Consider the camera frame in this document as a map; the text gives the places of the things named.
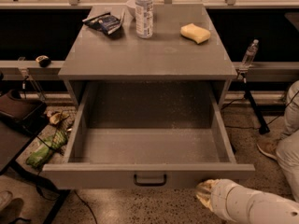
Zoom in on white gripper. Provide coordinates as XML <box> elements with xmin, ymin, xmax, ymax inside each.
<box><xmin>195</xmin><ymin>179</ymin><xmax>237</xmax><ymax>220</ymax></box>

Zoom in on grey top drawer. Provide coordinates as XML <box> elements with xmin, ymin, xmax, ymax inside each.
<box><xmin>43</xmin><ymin>81</ymin><xmax>254</xmax><ymax>189</ymax></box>

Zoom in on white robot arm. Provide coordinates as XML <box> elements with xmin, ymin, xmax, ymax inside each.
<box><xmin>196</xmin><ymin>179</ymin><xmax>299</xmax><ymax>224</ymax></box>

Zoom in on grey drawer cabinet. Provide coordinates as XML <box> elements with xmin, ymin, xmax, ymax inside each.
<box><xmin>59</xmin><ymin>4</ymin><xmax>236</xmax><ymax>103</ymax></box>

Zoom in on brown shoe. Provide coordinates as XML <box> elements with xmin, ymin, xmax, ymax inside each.
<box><xmin>257</xmin><ymin>140</ymin><xmax>278</xmax><ymax>161</ymax></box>

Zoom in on black tripod stand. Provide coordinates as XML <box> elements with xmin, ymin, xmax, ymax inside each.
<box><xmin>238</xmin><ymin>71</ymin><xmax>270</xmax><ymax>134</ymax></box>

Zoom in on person leg light trousers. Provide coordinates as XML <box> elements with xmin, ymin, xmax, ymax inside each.
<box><xmin>276</xmin><ymin>81</ymin><xmax>299</xmax><ymax>202</ymax></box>

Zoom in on small bottle on ledge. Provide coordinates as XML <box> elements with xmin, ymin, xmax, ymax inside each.
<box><xmin>240</xmin><ymin>39</ymin><xmax>259</xmax><ymax>69</ymax></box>

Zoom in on yellow sponge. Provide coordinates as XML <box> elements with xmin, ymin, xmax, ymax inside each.
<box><xmin>180</xmin><ymin>23</ymin><xmax>211</xmax><ymax>44</ymax></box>

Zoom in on green snack bag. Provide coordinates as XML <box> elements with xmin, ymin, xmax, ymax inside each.
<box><xmin>26</xmin><ymin>131</ymin><xmax>68</xmax><ymax>170</ymax></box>

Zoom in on blue chip bag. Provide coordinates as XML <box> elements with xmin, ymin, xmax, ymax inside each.
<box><xmin>82</xmin><ymin>12</ymin><xmax>123</xmax><ymax>35</ymax></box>

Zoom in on clear plastic water bottle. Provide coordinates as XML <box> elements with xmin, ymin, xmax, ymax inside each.
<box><xmin>135</xmin><ymin>0</ymin><xmax>153</xmax><ymax>38</ymax></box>

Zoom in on dark brown chair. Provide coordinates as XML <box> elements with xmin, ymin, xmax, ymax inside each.
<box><xmin>0</xmin><ymin>90</ymin><xmax>47</xmax><ymax>175</ymax></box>

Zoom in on white shoe tip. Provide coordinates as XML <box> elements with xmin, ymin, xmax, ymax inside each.
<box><xmin>0</xmin><ymin>190</ymin><xmax>13</xmax><ymax>211</ymax></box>

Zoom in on black top drawer handle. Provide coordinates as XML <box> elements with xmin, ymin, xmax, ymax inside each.
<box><xmin>133</xmin><ymin>175</ymin><xmax>167</xmax><ymax>188</ymax></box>

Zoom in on black floor cable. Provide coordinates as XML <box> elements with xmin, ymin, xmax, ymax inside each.
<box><xmin>73</xmin><ymin>189</ymin><xmax>99</xmax><ymax>224</ymax></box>

